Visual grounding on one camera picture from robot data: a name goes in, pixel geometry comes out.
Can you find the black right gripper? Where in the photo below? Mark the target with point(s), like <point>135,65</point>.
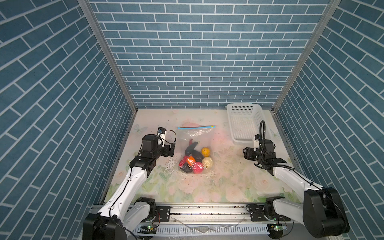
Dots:
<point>248,153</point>

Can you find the pink round food ball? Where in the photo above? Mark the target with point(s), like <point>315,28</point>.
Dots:
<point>197,167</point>

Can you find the large black food piece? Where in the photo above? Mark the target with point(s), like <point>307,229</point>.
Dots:
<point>197,156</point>

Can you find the long black food piece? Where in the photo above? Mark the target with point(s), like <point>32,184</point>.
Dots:
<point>190,148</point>

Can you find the yellow food ball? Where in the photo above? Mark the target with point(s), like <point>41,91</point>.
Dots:
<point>206,152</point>

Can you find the cream white food ball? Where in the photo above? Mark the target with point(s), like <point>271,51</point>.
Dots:
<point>207,162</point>

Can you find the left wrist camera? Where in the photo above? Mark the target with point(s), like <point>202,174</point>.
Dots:
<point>161,134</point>

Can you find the white plastic perforated basket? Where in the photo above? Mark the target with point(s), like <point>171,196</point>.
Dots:
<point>244,122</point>

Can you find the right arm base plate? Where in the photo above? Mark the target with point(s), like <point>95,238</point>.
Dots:
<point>259,214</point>

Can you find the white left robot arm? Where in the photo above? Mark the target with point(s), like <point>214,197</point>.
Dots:
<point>118,218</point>

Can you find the small black food ball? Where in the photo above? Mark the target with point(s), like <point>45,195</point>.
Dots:
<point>186,168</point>

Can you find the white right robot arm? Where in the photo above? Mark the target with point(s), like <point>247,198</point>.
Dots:
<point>319,209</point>

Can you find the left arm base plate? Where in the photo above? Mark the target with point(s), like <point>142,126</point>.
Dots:
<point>161,215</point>

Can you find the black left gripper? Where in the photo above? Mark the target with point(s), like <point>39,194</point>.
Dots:
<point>166,152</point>

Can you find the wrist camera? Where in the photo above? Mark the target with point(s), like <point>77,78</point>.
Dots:
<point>161,134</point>
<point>256,142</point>

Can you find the red chili pepper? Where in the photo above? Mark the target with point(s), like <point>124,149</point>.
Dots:
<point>182,162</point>

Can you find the clear zip top bag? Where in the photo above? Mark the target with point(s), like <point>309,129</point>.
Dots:
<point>204,135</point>

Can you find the aluminium mounting rail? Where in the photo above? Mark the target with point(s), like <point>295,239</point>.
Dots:
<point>211,219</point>

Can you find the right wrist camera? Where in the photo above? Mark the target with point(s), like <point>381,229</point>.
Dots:
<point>256,142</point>

